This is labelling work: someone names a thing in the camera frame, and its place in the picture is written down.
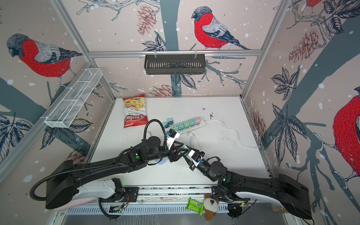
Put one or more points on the pink plug adapter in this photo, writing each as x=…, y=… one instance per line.
x=197, y=120

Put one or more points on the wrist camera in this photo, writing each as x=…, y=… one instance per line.
x=171, y=136
x=196, y=157

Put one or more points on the brown white plush toy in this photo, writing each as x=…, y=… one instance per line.
x=210, y=206

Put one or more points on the white mesh wall basket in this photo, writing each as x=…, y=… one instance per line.
x=75, y=96

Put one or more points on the white multicolour power strip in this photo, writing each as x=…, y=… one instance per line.
x=190, y=129

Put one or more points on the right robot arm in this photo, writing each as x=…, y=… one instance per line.
x=231, y=187

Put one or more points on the green wipes packet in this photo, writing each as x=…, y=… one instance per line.
x=195, y=206

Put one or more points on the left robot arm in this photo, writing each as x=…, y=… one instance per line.
x=59, y=188

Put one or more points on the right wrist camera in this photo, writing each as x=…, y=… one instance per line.
x=196, y=157

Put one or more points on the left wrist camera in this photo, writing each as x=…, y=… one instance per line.
x=171, y=136

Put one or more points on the blue cube power socket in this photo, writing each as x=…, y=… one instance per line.
x=160, y=162

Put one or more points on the pink tray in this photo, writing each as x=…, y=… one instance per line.
x=74, y=203

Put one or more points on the red white cassava chips bag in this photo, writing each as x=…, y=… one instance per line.
x=135, y=111

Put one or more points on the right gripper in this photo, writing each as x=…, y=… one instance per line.
x=190, y=162

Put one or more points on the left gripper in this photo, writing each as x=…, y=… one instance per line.
x=175, y=155

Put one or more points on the black wire basket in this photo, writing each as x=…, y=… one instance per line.
x=175, y=64

